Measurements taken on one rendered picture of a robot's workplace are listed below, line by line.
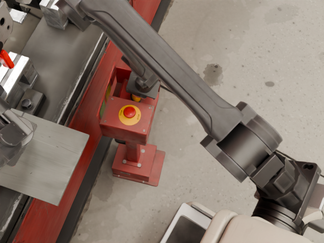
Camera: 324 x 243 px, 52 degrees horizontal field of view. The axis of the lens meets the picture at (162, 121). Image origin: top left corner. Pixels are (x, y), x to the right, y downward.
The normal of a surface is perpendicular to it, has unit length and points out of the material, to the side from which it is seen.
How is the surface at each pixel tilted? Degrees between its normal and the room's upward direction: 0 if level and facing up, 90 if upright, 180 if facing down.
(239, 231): 42
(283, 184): 47
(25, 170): 0
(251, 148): 22
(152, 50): 30
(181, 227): 0
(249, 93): 0
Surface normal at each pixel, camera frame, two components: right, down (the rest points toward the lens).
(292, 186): -0.65, -0.62
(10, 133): 0.76, -0.59
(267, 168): 0.31, 0.32
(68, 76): 0.06, -0.37
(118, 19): 0.11, 0.14
